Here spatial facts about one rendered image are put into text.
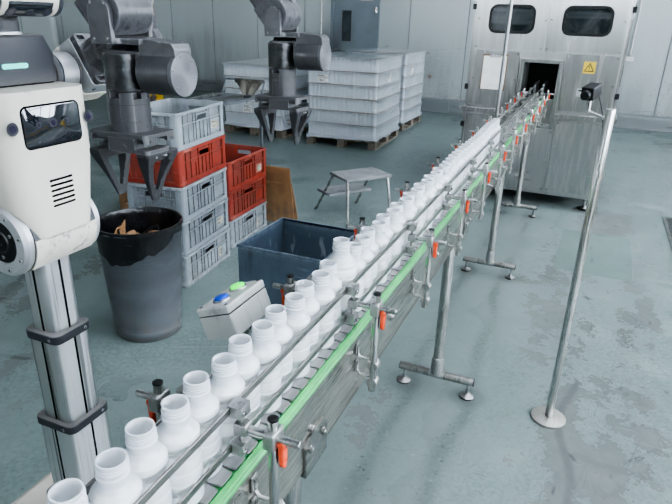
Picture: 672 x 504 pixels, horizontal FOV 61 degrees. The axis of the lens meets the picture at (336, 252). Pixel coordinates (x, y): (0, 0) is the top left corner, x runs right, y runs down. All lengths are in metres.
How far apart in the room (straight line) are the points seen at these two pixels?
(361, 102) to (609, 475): 6.06
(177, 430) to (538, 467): 1.95
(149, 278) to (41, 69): 1.81
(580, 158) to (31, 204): 5.11
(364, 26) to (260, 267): 10.28
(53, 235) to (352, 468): 1.52
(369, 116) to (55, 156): 6.67
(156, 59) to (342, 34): 11.36
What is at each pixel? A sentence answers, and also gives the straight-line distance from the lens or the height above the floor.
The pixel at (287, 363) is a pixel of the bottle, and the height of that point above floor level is 1.06.
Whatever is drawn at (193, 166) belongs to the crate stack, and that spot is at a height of 0.76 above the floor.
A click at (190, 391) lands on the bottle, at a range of 0.85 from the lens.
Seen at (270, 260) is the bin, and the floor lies 0.91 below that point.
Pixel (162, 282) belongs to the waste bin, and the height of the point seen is 0.35.
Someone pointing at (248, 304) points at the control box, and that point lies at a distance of 1.19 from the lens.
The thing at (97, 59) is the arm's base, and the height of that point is 1.54.
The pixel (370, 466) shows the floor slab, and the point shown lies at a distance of 2.44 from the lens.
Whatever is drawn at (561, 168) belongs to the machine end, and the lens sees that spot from 5.87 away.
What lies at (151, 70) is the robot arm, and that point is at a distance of 0.81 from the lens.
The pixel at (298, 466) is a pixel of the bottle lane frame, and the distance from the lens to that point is 1.17.
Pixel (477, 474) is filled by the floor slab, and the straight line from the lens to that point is 2.48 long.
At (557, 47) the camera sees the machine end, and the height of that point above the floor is 1.45.
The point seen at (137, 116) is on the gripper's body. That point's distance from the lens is 0.86.
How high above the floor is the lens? 1.65
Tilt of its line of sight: 22 degrees down
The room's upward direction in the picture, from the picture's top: 2 degrees clockwise
